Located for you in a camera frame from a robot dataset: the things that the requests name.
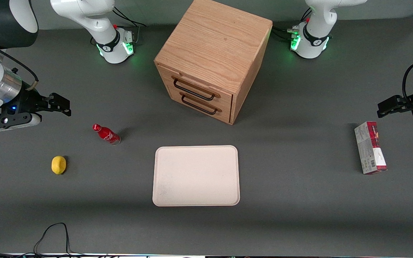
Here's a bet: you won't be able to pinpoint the yellow lemon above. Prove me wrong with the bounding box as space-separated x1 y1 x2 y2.
51 156 67 175

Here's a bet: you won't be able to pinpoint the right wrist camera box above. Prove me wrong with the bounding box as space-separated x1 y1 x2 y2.
0 113 42 134

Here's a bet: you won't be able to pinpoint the black right base cables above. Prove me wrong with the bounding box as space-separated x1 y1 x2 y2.
111 6 147 45

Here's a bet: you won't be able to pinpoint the black metal drawer handle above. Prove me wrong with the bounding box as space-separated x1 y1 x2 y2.
180 92 222 115
173 77 221 101

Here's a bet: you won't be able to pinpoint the black base cables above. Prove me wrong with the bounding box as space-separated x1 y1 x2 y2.
111 6 147 45
272 7 313 42

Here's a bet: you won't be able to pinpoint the black left base cables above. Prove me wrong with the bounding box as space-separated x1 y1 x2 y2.
272 7 313 42

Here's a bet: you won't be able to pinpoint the red soda bottle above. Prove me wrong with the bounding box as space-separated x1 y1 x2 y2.
92 124 121 145

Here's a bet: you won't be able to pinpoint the black looped table cable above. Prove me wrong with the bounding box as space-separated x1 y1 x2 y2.
34 223 74 257

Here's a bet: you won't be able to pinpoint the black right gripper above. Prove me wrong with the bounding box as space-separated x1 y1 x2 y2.
11 88 71 117

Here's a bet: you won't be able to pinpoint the wooden drawer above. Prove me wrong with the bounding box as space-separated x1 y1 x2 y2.
163 84 233 124

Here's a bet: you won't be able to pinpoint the grey and red carton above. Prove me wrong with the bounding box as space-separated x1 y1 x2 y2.
354 121 388 175

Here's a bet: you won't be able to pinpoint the wooden drawer cabinet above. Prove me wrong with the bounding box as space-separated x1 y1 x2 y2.
154 0 273 125

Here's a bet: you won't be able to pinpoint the cream plastic tray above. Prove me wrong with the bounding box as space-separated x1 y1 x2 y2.
152 145 240 207

